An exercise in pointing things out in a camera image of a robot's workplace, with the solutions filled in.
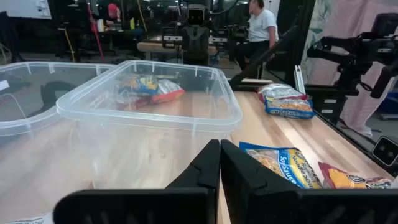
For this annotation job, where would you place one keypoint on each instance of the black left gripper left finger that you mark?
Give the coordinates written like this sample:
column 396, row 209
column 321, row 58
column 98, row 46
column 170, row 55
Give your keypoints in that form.
column 186, row 205

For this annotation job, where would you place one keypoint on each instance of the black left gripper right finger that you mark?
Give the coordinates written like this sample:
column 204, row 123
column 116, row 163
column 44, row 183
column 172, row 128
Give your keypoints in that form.
column 264, row 205

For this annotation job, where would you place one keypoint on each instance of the blue soy sauce ramen pack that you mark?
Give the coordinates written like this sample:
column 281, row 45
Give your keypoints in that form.
column 140, row 84
column 286, row 165
column 289, row 110

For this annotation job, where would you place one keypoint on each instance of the red beef ramen pack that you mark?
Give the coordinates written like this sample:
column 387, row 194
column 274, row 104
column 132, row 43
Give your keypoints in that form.
column 280, row 91
column 342, row 179

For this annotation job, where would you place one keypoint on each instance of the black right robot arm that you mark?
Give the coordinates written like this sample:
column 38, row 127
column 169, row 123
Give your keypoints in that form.
column 351, row 56

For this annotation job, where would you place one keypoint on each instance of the clear plastic bin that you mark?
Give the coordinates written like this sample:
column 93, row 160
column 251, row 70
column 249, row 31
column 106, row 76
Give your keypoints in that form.
column 140, row 149
column 31, row 124

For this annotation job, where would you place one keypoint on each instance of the silver aluminium profile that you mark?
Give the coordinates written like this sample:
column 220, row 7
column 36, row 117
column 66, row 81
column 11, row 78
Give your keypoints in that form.
column 299, row 79

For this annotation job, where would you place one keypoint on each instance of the blue container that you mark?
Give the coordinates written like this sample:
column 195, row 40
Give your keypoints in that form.
column 390, row 104

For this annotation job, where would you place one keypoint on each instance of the wooden workbench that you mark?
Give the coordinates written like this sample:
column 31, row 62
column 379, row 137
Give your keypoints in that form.
column 149, row 46

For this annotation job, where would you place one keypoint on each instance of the person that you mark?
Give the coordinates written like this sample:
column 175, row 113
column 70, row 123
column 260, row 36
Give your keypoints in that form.
column 113, row 11
column 261, row 28

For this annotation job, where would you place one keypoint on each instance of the pink curtain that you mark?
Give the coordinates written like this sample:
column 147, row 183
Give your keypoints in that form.
column 342, row 18

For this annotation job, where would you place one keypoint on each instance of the small black table camera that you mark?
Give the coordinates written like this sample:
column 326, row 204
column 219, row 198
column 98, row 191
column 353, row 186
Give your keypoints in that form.
column 385, row 151

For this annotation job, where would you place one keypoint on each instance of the white wall board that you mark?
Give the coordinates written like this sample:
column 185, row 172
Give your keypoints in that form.
column 25, row 7

